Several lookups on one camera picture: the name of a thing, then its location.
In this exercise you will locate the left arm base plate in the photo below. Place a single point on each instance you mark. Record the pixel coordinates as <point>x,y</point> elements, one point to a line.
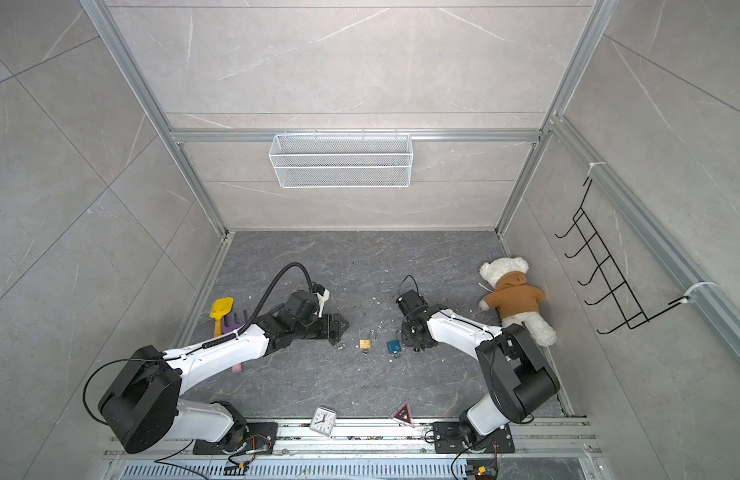
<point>255,437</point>

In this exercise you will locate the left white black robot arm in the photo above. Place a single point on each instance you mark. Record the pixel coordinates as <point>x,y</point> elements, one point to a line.
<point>145,403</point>

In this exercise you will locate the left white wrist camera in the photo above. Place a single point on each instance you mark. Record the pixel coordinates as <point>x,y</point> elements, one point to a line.
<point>323,295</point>

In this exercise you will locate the red black triangle sign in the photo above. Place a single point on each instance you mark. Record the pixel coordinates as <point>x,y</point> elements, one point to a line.
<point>403,415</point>

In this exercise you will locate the yellow toy shovel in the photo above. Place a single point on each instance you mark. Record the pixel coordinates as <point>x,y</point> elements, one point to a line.
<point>219,310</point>

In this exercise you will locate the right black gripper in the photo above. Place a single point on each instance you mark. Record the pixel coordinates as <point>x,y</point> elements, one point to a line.
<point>406,326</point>

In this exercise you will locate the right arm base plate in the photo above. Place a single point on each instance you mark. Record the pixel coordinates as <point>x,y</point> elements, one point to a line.
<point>454,437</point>

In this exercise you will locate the black wire hook rack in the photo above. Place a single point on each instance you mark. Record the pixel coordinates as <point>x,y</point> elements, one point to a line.
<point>607,269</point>

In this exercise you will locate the white small alarm clock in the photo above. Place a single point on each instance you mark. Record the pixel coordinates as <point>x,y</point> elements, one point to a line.
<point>323,421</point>

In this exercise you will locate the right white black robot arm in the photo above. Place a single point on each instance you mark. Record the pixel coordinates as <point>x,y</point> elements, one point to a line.
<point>518,376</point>

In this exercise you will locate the white teddy bear brown hoodie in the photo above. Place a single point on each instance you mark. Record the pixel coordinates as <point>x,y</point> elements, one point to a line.
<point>514,299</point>

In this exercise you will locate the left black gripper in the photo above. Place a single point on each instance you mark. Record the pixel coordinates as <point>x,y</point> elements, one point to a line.
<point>330,332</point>

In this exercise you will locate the purple pink toy rake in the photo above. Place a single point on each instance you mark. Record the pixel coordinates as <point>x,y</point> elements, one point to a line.
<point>233,320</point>

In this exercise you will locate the brass yellow padlock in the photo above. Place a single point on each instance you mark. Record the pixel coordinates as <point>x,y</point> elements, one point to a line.
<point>367,340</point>

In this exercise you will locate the blue padlock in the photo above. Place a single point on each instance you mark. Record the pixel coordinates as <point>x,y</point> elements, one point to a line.
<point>394,348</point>

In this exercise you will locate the white wire mesh basket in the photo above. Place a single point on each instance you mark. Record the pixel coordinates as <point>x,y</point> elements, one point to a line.
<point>342,160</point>

